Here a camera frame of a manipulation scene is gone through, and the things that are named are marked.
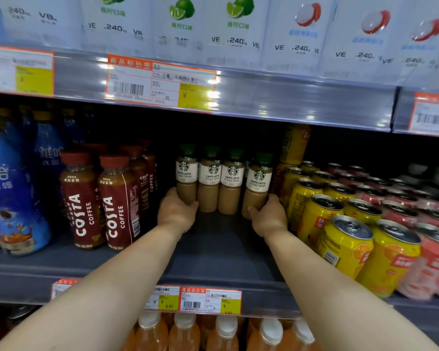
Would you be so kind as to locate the orange drink bottle white cap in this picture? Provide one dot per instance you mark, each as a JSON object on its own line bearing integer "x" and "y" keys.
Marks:
{"x": 223, "y": 336}
{"x": 300, "y": 336}
{"x": 267, "y": 338}
{"x": 150, "y": 332}
{"x": 184, "y": 332}

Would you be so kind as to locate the white bottle with lime print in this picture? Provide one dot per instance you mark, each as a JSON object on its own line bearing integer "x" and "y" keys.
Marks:
{"x": 237, "y": 32}
{"x": 179, "y": 32}
{"x": 117, "y": 25}

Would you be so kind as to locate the orange and yellow price tag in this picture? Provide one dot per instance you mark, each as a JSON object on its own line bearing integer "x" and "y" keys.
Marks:
{"x": 210, "y": 301}
{"x": 161, "y": 84}
{"x": 20, "y": 71}
{"x": 166, "y": 299}

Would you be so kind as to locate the orange and white price tag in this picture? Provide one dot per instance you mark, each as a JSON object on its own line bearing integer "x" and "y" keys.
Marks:
{"x": 431, "y": 115}
{"x": 62, "y": 286}

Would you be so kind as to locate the blue coffee bottle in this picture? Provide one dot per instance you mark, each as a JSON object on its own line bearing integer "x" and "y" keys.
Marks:
{"x": 47, "y": 149}
{"x": 12, "y": 201}

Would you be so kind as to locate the white bottle with plain print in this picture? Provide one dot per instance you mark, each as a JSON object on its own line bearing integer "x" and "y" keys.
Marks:
{"x": 40, "y": 21}

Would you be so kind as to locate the person's right thumb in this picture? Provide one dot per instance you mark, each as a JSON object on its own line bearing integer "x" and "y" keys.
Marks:
{"x": 255, "y": 213}

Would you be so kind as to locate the group of yellow drink cans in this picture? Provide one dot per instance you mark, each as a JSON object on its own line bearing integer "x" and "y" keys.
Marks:
{"x": 347, "y": 233}

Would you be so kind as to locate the group of pink drink cans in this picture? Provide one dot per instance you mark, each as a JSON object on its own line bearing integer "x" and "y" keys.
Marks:
{"x": 428, "y": 252}

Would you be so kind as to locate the person's left forearm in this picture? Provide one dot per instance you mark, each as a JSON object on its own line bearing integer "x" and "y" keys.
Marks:
{"x": 106, "y": 292}

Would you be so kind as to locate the person's left thumb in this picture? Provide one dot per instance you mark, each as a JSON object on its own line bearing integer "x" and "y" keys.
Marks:
{"x": 191, "y": 207}

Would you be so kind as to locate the grey shelf board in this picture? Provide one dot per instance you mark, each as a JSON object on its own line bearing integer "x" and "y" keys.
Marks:
{"x": 223, "y": 252}

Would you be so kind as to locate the group of white cans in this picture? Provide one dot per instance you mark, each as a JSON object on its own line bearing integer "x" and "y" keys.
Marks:
{"x": 430, "y": 179}

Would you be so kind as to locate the red coffee bottle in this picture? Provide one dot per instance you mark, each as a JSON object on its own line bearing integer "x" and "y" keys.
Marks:
{"x": 119, "y": 211}
{"x": 141, "y": 175}
{"x": 152, "y": 168}
{"x": 81, "y": 208}

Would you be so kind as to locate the latte bottle with green cap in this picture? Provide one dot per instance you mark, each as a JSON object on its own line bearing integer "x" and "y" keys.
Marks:
{"x": 187, "y": 171}
{"x": 209, "y": 186}
{"x": 231, "y": 190}
{"x": 258, "y": 179}

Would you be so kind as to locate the person's right hand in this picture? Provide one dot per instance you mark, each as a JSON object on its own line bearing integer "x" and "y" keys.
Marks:
{"x": 272, "y": 221}

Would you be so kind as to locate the person's left hand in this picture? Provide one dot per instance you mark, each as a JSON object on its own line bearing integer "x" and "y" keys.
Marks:
{"x": 173, "y": 213}

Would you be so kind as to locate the person's right forearm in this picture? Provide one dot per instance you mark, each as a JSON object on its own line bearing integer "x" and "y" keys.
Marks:
{"x": 336, "y": 299}

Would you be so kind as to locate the white bottle with lychee print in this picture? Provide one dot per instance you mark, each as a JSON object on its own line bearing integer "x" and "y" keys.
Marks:
{"x": 358, "y": 47}
{"x": 420, "y": 51}
{"x": 296, "y": 36}

